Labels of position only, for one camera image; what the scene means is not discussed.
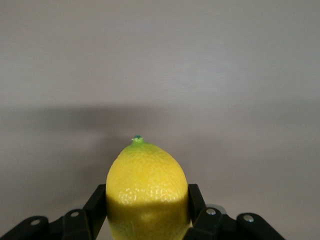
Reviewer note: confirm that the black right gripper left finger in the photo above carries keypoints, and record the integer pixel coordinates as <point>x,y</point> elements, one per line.
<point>97,207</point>

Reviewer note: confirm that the yellow lemon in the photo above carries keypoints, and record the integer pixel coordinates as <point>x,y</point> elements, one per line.
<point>147,180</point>

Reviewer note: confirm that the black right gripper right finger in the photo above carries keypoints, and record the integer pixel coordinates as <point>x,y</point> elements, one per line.
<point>197,207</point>

